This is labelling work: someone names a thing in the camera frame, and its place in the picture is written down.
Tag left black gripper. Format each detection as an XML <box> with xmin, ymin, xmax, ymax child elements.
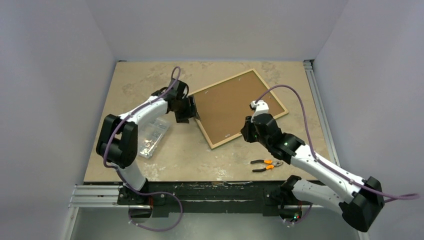
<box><xmin>172</xmin><ymin>95</ymin><xmax>199</xmax><ymax>124</ymax></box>

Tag green picture frame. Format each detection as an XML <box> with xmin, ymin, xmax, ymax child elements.
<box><xmin>191</xmin><ymin>68</ymin><xmax>270</xmax><ymax>150</ymax></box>

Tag orange black pliers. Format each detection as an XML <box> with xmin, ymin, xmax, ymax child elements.
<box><xmin>250</xmin><ymin>159</ymin><xmax>284</xmax><ymax>173</ymax></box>

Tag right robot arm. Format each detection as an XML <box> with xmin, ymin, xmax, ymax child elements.
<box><xmin>240</xmin><ymin>113</ymin><xmax>385</xmax><ymax>233</ymax></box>

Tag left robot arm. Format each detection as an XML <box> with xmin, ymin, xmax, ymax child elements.
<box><xmin>95</xmin><ymin>78</ymin><xmax>200</xmax><ymax>205</ymax></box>

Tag clear plastic screw box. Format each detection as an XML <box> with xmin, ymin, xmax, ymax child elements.
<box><xmin>138</xmin><ymin>117</ymin><xmax>171</xmax><ymax>159</ymax></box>

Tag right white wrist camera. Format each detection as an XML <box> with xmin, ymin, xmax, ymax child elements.
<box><xmin>249</xmin><ymin>100</ymin><xmax>270</xmax><ymax>123</ymax></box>

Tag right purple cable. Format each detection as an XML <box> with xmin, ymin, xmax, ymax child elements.
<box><xmin>253</xmin><ymin>84</ymin><xmax>420</xmax><ymax>202</ymax></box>

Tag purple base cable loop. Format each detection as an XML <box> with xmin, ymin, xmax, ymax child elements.
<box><xmin>127</xmin><ymin>192</ymin><xmax>184</xmax><ymax>233</ymax></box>

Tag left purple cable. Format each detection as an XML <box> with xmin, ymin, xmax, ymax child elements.
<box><xmin>102</xmin><ymin>66</ymin><xmax>182</xmax><ymax>200</ymax></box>

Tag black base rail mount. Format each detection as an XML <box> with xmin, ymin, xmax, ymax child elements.
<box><xmin>117</xmin><ymin>180</ymin><xmax>306</xmax><ymax>222</ymax></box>

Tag aluminium frame rail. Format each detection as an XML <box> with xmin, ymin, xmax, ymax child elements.
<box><xmin>68</xmin><ymin>185</ymin><xmax>130</xmax><ymax>208</ymax></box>

